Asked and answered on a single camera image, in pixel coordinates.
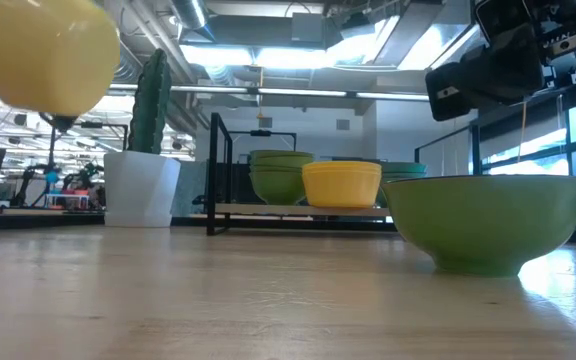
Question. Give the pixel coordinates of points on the white plant pot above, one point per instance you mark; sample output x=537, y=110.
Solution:
x=140, y=190

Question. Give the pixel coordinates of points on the green cactus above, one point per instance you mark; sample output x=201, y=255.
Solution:
x=150, y=100

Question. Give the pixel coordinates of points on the yellow plastic bowl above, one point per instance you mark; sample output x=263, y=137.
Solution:
x=342, y=171
x=48, y=55
x=342, y=192
x=342, y=164

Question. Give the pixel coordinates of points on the black floral teal bowl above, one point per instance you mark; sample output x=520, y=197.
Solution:
x=403, y=167
x=405, y=175
x=379, y=197

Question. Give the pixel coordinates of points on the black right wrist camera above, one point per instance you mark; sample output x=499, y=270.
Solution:
x=503, y=20

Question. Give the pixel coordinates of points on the wooden shelf with black frame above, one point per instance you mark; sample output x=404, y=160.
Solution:
x=268, y=210

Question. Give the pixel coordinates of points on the black metal rig frame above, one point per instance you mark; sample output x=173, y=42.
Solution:
x=43, y=220

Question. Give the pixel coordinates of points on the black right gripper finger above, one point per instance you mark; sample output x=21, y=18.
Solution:
x=493, y=75

